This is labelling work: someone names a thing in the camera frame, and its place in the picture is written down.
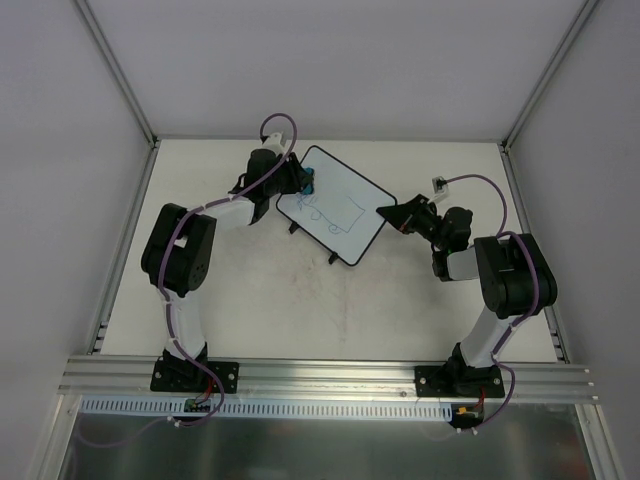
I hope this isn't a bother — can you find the blue black whiteboard eraser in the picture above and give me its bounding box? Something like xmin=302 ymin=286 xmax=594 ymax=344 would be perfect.
xmin=300 ymin=167 xmax=315 ymax=195

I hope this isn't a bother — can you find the white whiteboard black frame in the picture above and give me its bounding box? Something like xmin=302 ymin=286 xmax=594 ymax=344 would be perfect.
xmin=276 ymin=145 xmax=398 ymax=267

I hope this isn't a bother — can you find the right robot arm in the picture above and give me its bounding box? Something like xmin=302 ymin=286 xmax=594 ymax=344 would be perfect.
xmin=377 ymin=195 xmax=558 ymax=399

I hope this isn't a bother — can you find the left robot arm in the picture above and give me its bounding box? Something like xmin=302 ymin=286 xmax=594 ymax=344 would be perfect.
xmin=141 ymin=147 xmax=314 ymax=395

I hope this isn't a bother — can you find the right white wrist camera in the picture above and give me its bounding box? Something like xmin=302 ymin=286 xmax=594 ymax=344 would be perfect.
xmin=431 ymin=176 xmax=449 ymax=204

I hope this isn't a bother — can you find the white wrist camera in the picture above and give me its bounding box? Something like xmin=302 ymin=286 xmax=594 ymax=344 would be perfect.
xmin=431 ymin=176 xmax=449 ymax=204
xmin=261 ymin=132 xmax=288 ymax=157

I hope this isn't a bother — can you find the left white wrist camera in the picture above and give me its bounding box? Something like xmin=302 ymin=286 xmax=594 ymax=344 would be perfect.
xmin=261 ymin=132 xmax=288 ymax=157

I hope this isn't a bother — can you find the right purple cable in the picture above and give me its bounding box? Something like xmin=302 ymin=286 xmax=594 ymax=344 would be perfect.
xmin=442 ymin=174 xmax=544 ymax=436

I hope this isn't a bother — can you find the purple cable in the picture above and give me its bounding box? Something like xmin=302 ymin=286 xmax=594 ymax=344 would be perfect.
xmin=154 ymin=112 xmax=301 ymax=429
xmin=442 ymin=174 xmax=544 ymax=436

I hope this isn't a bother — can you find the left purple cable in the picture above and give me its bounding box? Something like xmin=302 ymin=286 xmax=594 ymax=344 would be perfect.
xmin=154 ymin=112 xmax=301 ymax=429

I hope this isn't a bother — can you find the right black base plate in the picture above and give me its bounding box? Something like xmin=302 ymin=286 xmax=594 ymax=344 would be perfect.
xmin=414 ymin=364 xmax=505 ymax=399

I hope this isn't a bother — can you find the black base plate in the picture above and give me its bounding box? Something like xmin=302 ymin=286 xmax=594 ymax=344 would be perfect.
xmin=150 ymin=357 xmax=239 ymax=394
xmin=414 ymin=364 xmax=505 ymax=399

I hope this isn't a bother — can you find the left aluminium frame post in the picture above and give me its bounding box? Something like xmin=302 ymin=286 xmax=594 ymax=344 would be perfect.
xmin=72 ymin=0 xmax=157 ymax=147

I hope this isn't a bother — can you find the aluminium frame post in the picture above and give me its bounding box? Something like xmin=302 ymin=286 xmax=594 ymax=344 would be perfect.
xmin=72 ymin=0 xmax=157 ymax=147
xmin=501 ymin=0 xmax=601 ymax=151

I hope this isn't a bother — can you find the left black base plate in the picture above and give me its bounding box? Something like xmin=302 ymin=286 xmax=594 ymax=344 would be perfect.
xmin=150 ymin=357 xmax=239 ymax=394

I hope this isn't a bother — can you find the right aluminium frame post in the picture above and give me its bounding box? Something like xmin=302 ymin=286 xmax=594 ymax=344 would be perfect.
xmin=501 ymin=0 xmax=601 ymax=151

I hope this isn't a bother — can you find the aluminium mounting rail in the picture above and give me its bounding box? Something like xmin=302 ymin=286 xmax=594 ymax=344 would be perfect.
xmin=57 ymin=355 xmax=600 ymax=404

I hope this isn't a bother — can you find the white slotted cable duct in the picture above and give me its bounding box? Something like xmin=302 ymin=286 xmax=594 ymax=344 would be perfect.
xmin=79 ymin=395 xmax=453 ymax=422

